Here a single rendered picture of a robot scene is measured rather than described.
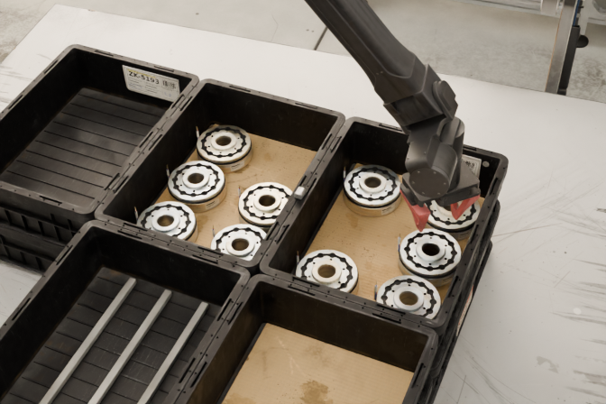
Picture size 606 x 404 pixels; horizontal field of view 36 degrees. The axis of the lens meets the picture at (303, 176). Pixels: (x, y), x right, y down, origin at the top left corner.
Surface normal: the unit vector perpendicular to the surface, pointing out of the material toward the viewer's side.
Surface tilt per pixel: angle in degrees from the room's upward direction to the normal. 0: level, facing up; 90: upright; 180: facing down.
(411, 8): 0
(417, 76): 56
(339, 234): 0
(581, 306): 0
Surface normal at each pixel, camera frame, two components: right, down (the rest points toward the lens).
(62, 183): -0.02, -0.72
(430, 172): -0.32, 0.66
